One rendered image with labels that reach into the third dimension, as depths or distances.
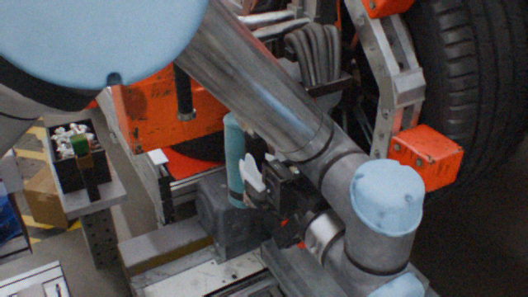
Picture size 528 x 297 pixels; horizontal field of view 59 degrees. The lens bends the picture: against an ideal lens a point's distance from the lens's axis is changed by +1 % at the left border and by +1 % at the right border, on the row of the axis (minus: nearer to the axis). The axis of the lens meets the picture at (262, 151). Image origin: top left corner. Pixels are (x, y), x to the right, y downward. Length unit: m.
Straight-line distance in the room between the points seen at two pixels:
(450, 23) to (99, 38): 0.64
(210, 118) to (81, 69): 1.19
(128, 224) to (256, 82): 1.53
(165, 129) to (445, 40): 0.85
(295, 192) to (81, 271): 1.28
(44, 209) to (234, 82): 1.60
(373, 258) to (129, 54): 0.37
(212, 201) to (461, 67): 0.83
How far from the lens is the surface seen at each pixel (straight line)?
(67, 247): 1.93
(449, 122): 0.83
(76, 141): 1.25
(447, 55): 0.80
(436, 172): 0.78
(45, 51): 0.24
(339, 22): 1.03
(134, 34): 0.24
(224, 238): 1.43
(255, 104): 0.48
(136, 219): 1.96
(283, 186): 0.66
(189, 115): 1.07
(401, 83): 0.77
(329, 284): 1.40
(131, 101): 1.30
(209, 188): 1.42
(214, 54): 0.44
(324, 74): 0.73
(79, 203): 1.38
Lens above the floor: 1.31
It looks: 35 degrees down
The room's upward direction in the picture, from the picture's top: straight up
